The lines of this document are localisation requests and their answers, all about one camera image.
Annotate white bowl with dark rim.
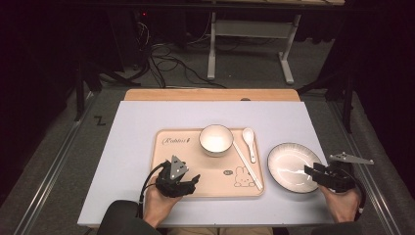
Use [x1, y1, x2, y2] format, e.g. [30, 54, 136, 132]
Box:
[198, 123, 235, 158]

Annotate black floor cables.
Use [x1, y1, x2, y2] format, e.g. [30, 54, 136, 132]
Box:
[135, 19, 228, 90]

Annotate white table board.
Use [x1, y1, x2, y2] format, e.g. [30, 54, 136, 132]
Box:
[76, 100, 352, 227]

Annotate aluminium floor rail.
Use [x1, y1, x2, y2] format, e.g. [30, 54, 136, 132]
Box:
[327, 101, 405, 235]
[13, 92, 99, 235]

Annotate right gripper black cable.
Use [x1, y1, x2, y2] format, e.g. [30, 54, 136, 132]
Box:
[346, 169, 367, 217]

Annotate black metal stand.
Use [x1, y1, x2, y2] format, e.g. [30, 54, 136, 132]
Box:
[297, 70, 355, 134]
[73, 62, 141, 122]

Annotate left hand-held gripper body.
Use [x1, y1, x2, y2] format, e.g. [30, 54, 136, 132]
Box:
[156, 155, 197, 199]

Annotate wooden table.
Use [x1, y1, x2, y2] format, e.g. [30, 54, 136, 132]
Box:
[123, 88, 301, 102]

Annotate white ceramic spoon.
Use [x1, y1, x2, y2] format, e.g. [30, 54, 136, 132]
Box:
[242, 127, 257, 165]

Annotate white plate with dark rim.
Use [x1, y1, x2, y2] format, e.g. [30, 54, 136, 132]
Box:
[266, 142, 324, 194]

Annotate person's left hand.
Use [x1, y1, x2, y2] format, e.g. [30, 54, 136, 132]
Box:
[142, 184, 184, 229]

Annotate person's right hand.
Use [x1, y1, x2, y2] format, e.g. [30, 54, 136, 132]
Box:
[317, 185, 361, 224]

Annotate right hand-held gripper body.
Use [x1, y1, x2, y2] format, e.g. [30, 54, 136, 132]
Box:
[321, 151, 375, 194]

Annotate white-framed desk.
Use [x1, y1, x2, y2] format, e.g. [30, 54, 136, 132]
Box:
[202, 0, 346, 86]

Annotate pink tray with rabbit print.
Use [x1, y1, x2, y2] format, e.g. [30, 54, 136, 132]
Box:
[148, 127, 266, 199]

